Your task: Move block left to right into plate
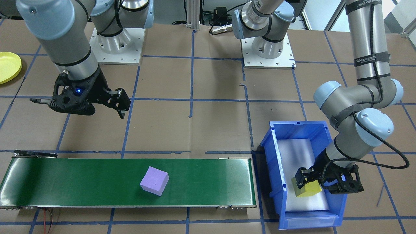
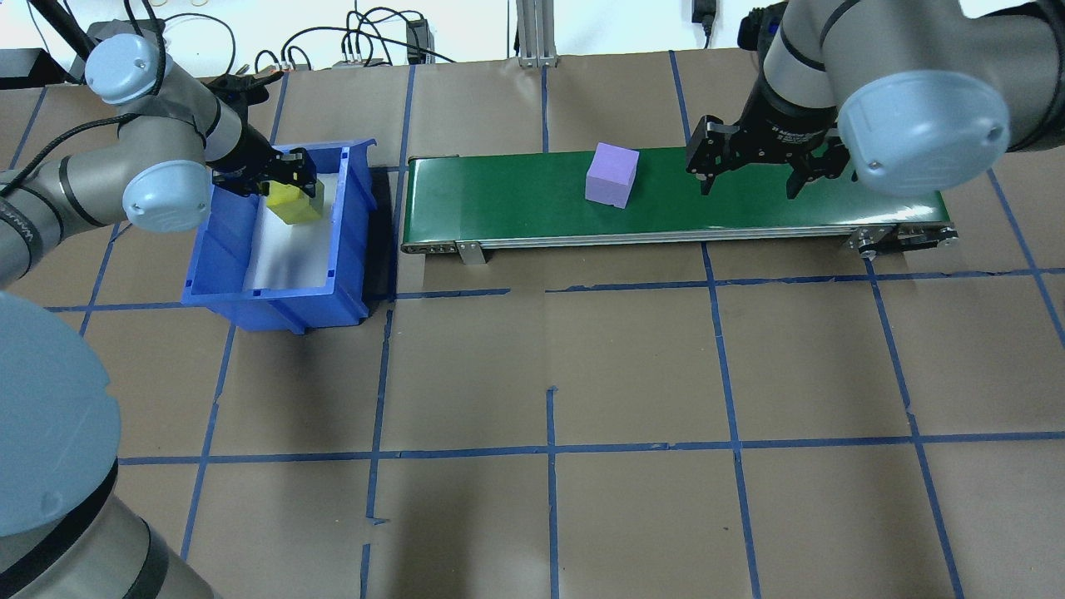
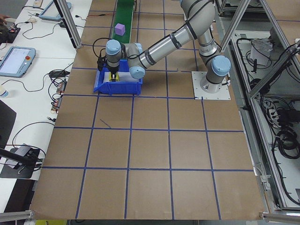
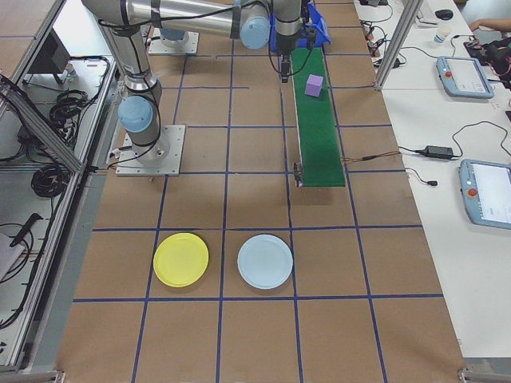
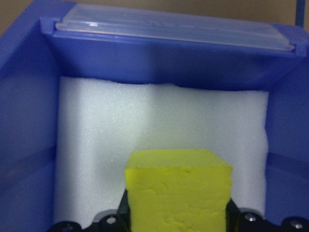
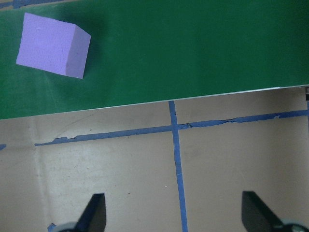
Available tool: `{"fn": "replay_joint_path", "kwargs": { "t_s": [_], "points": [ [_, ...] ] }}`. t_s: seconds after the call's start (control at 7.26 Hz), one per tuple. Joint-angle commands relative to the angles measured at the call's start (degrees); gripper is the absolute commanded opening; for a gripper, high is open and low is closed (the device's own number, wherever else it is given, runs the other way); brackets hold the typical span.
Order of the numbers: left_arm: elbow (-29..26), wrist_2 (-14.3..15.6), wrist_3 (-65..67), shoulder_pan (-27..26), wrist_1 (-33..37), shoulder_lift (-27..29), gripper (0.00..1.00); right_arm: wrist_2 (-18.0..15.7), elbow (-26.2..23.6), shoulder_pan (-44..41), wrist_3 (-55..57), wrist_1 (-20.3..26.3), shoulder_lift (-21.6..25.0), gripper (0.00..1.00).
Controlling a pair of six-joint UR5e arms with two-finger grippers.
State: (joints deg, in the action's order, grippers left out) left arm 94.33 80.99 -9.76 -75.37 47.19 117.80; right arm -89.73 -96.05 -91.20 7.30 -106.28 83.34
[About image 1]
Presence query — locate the yellow foam block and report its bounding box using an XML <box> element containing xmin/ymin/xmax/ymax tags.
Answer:
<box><xmin>291</xmin><ymin>177</ymin><xmax>322</xmax><ymax>198</ymax></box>

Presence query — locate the purple foam block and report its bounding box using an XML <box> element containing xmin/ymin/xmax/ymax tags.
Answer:
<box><xmin>140</xmin><ymin>166</ymin><xmax>170</xmax><ymax>197</ymax></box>

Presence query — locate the yellow plate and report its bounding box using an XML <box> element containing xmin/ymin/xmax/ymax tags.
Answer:
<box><xmin>0</xmin><ymin>52</ymin><xmax>22</xmax><ymax>85</ymax></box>

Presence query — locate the blue plastic storage bin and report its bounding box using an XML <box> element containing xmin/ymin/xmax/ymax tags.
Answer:
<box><xmin>260</xmin><ymin>121</ymin><xmax>347</xmax><ymax>230</ymax></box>

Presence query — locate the green conveyor belt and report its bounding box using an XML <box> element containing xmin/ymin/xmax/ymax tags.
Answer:
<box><xmin>0</xmin><ymin>150</ymin><xmax>258</xmax><ymax>210</ymax></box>

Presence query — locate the black power adapter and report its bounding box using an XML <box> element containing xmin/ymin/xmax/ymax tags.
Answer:
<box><xmin>214</xmin><ymin>6</ymin><xmax>228</xmax><ymax>20</ymax></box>

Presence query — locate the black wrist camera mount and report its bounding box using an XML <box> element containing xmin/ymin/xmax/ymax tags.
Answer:
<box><xmin>325</xmin><ymin>163</ymin><xmax>364</xmax><ymax>195</ymax></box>
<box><xmin>49</xmin><ymin>70</ymin><xmax>98</xmax><ymax>116</ymax></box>

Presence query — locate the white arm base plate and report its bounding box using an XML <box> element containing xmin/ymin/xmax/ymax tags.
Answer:
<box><xmin>89</xmin><ymin>28</ymin><xmax>146</xmax><ymax>65</ymax></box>
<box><xmin>241</xmin><ymin>34</ymin><xmax>296</xmax><ymax>69</ymax></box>

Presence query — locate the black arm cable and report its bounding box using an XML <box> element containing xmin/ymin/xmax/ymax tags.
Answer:
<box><xmin>320</xmin><ymin>3</ymin><xmax>410</xmax><ymax>193</ymax></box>

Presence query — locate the aluminium profile post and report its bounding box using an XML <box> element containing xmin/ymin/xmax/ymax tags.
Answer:
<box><xmin>185</xmin><ymin>0</ymin><xmax>204</xmax><ymax>31</ymax></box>

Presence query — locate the red cable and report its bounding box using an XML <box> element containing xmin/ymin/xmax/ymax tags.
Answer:
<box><xmin>44</xmin><ymin>208</ymin><xmax>54</xmax><ymax>234</ymax></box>

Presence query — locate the metal V-shaped frame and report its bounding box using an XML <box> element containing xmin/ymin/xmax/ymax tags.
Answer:
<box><xmin>325</xmin><ymin>0</ymin><xmax>416</xmax><ymax>39</ymax></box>

